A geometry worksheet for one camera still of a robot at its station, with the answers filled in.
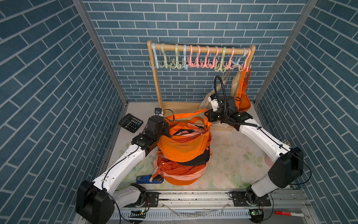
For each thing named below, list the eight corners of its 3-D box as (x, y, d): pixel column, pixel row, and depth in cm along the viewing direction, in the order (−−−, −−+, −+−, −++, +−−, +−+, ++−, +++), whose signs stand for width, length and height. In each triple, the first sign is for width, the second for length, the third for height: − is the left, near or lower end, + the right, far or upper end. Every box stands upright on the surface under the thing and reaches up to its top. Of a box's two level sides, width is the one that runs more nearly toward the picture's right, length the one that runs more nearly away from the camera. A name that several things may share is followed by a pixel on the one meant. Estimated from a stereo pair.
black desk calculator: (119, 125, 107) (117, 123, 105) (129, 115, 114) (128, 113, 111) (133, 133, 103) (132, 131, 100) (143, 122, 109) (143, 120, 107)
